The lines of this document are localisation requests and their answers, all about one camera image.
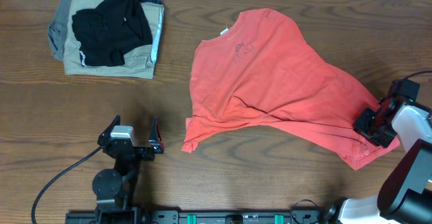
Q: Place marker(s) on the khaki folded garment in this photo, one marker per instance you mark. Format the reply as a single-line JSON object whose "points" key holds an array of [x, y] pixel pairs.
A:
{"points": [[139, 63]]}

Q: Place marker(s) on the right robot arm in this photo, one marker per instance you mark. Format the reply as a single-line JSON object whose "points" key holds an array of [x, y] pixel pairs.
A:
{"points": [[404, 197]]}

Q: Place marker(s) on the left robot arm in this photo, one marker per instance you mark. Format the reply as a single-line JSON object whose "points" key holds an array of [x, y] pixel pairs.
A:
{"points": [[114, 187]]}

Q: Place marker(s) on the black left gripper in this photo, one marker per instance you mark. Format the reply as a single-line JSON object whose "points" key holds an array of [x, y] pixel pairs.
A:
{"points": [[156, 146]]}

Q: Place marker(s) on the black folded garment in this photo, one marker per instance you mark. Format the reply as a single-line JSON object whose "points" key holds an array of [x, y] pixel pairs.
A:
{"points": [[109, 31]]}

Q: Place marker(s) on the red orange t-shirt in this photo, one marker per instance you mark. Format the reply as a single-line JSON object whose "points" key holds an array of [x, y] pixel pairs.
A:
{"points": [[261, 71]]}

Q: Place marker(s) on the black mounting rail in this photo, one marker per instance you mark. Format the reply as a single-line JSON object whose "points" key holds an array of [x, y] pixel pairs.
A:
{"points": [[175, 217]]}

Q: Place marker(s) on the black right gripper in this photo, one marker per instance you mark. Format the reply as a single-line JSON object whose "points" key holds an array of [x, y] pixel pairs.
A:
{"points": [[361, 125]]}

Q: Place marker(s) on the grey folded garment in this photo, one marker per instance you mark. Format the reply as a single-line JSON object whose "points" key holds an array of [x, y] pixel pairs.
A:
{"points": [[57, 30]]}

